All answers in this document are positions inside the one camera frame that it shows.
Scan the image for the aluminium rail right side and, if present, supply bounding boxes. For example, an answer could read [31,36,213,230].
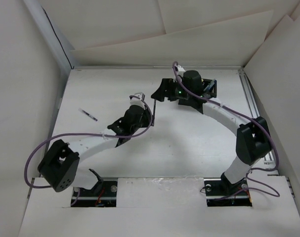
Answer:
[237,69,296,198]

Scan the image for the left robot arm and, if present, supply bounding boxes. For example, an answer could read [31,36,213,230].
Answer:
[38,105,152,196]

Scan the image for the purple gel pen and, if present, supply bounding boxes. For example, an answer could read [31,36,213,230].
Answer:
[79,108,98,121]

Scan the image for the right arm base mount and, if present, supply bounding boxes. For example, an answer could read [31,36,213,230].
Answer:
[200,178,252,207]

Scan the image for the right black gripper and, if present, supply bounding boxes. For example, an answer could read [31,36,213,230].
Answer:
[151,78,192,102]

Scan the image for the black slotted organizer container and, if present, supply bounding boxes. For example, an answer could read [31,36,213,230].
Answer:
[177,78,218,107]

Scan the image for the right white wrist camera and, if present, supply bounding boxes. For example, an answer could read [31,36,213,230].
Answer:
[174,65,186,74]

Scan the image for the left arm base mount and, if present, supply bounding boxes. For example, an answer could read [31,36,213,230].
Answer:
[70,169,118,207]

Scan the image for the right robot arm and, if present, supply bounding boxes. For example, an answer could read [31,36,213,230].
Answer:
[151,70,272,195]

